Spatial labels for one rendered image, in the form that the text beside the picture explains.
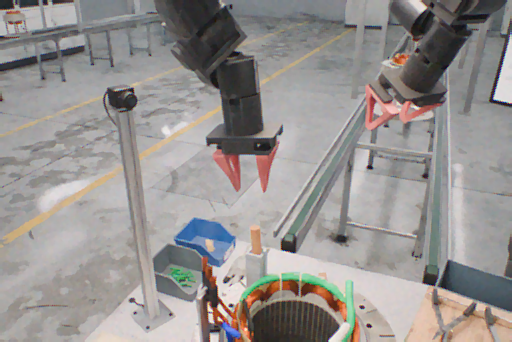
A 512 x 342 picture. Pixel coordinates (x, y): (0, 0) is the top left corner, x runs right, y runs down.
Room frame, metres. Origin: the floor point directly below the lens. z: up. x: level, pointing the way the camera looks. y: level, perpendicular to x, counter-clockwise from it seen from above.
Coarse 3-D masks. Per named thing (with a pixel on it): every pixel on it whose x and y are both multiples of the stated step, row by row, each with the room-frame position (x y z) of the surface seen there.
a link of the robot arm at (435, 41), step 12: (432, 12) 0.62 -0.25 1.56; (420, 24) 0.63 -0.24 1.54; (432, 24) 0.61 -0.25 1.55; (444, 24) 0.60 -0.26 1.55; (432, 36) 0.60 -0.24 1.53; (444, 36) 0.59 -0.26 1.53; (456, 36) 0.58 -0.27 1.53; (468, 36) 0.59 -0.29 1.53; (420, 48) 0.62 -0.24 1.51; (432, 48) 0.60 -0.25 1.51; (444, 48) 0.59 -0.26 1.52; (456, 48) 0.59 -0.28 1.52; (432, 60) 0.60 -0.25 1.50; (444, 60) 0.60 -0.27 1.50
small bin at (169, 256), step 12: (168, 252) 1.06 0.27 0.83; (180, 252) 1.05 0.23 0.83; (192, 252) 1.03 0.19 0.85; (156, 264) 1.00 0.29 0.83; (168, 264) 1.05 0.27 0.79; (180, 264) 1.05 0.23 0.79; (192, 264) 1.03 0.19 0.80; (156, 276) 0.93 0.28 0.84; (168, 276) 0.91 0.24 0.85; (192, 276) 1.00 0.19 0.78; (156, 288) 0.94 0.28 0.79; (168, 288) 0.92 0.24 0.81; (180, 288) 0.90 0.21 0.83; (192, 288) 0.95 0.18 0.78; (192, 300) 0.89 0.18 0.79
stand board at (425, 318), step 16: (432, 288) 0.62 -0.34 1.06; (464, 304) 0.58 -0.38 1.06; (480, 304) 0.58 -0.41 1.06; (416, 320) 0.54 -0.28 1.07; (432, 320) 0.54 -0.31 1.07; (448, 320) 0.54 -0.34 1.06; (464, 320) 0.54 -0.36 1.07; (480, 320) 0.54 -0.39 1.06; (416, 336) 0.50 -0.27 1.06; (432, 336) 0.50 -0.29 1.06; (464, 336) 0.50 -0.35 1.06; (480, 336) 0.50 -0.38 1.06
